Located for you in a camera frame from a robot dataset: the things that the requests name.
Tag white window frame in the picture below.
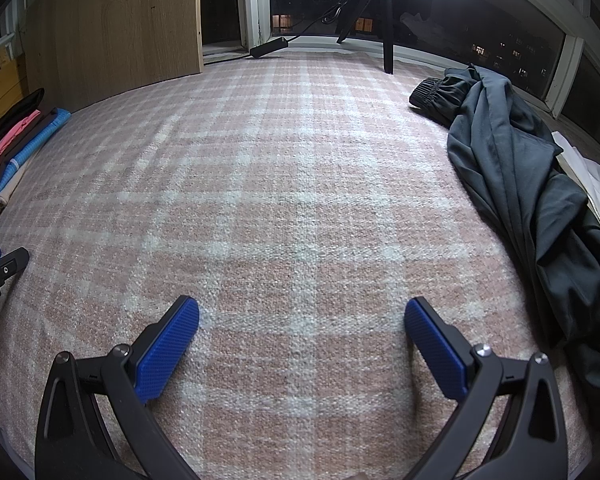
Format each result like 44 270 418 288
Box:
236 0 600 147

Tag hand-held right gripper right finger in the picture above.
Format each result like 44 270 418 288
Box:
403 295 570 480

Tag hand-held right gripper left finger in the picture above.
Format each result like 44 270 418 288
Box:
34 294 202 480

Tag pink folded garment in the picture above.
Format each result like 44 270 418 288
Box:
0 110 44 192

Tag wooden board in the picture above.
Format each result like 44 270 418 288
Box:
22 0 204 107

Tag black folded garment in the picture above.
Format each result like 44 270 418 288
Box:
0 87 46 162

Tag white garment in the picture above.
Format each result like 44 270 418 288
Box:
551 130 600 247

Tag black tripod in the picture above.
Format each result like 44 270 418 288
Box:
336 0 397 75

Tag dark grey jogger pants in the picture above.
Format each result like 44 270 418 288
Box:
409 62 600 431

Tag black cable with inline bar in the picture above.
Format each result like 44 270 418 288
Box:
249 0 355 59

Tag beige folded garment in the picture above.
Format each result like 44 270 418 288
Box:
0 157 38 223

